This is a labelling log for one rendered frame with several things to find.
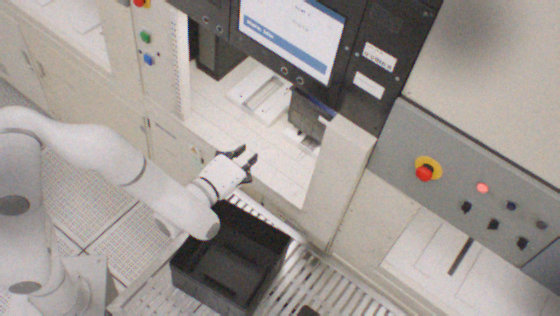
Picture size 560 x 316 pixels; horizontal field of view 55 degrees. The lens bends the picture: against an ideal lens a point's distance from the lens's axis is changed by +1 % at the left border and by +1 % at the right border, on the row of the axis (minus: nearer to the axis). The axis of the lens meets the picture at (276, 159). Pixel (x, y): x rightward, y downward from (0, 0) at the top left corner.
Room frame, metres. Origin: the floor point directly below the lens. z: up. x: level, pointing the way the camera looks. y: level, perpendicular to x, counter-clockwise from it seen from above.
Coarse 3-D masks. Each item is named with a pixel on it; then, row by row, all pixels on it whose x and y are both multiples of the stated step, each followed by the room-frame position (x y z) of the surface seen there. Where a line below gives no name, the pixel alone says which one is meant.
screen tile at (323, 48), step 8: (296, 8) 0.97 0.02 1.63; (304, 8) 0.96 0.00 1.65; (296, 16) 0.97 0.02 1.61; (304, 16) 0.96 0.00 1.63; (312, 16) 0.95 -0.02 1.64; (320, 16) 0.94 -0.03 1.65; (312, 24) 0.95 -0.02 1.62; (320, 24) 0.94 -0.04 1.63; (288, 32) 0.97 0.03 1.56; (296, 32) 0.96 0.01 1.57; (304, 32) 0.95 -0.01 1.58; (320, 32) 0.93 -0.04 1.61; (328, 32) 0.93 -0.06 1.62; (336, 32) 0.92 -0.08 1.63; (296, 40) 0.96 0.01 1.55; (304, 40) 0.95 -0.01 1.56; (312, 40) 0.94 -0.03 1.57; (320, 40) 0.93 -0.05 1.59; (328, 40) 0.92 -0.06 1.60; (312, 48) 0.94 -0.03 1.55; (320, 48) 0.93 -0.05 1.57; (328, 48) 0.92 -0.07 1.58; (320, 56) 0.93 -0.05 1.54; (328, 56) 0.92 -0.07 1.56
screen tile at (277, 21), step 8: (248, 0) 1.03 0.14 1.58; (272, 0) 1.00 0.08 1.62; (288, 0) 0.98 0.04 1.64; (248, 8) 1.03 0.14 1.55; (256, 8) 1.02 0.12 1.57; (264, 8) 1.01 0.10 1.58; (280, 8) 0.99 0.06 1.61; (256, 16) 1.02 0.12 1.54; (264, 16) 1.01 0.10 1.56; (272, 16) 1.00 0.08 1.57; (280, 16) 0.99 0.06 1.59; (272, 24) 1.00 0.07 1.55; (280, 24) 0.99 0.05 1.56
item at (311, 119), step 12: (300, 96) 1.18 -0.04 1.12; (300, 108) 1.18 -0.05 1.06; (312, 108) 1.15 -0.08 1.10; (288, 120) 1.20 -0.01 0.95; (300, 120) 1.18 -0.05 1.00; (312, 120) 1.15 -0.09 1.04; (324, 120) 1.13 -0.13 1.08; (300, 132) 1.19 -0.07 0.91; (312, 132) 1.15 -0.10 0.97; (324, 132) 1.13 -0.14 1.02
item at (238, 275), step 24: (240, 216) 0.82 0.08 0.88; (192, 240) 0.71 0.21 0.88; (216, 240) 0.78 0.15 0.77; (240, 240) 0.79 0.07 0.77; (264, 240) 0.79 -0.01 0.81; (288, 240) 0.76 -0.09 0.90; (192, 264) 0.66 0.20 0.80; (216, 264) 0.69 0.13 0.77; (240, 264) 0.71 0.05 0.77; (264, 264) 0.72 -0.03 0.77; (192, 288) 0.57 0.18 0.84; (216, 288) 0.61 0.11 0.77; (240, 288) 0.63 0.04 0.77; (264, 288) 0.61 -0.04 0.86; (240, 312) 0.51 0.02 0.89
